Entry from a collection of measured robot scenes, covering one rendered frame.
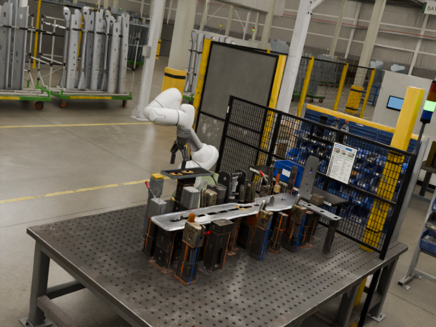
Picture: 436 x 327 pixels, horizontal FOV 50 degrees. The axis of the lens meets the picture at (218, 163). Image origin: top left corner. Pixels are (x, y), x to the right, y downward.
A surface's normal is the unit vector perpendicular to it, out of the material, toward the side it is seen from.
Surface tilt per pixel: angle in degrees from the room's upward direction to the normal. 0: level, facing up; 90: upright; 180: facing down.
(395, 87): 90
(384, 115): 90
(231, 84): 90
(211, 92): 91
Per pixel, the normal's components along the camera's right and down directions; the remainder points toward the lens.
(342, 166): -0.71, 0.06
